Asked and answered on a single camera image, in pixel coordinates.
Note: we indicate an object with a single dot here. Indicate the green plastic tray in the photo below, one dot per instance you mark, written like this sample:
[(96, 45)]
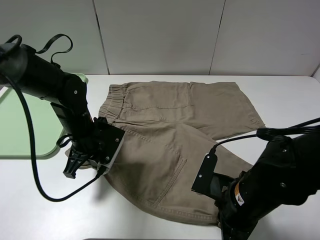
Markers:
[(14, 134)]

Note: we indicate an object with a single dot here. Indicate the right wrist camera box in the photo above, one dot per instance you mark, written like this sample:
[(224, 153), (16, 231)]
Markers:
[(207, 181)]

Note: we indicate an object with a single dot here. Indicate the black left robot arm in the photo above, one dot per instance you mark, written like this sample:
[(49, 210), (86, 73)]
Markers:
[(21, 67)]

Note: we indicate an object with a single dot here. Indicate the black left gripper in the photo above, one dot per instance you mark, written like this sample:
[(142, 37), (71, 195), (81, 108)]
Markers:
[(88, 139)]

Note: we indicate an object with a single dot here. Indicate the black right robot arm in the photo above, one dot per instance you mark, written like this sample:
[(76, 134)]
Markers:
[(285, 174)]

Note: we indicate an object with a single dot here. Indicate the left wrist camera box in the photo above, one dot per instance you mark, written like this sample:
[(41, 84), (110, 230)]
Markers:
[(108, 141)]

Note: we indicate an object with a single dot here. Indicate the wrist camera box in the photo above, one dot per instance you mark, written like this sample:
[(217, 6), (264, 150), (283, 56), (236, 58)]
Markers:
[(108, 141), (207, 181)]

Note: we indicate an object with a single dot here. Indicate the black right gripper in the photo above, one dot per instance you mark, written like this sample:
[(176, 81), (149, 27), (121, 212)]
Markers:
[(238, 205)]

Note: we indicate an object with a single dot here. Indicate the khaki shorts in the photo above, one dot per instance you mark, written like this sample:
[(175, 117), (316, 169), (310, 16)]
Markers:
[(169, 128)]

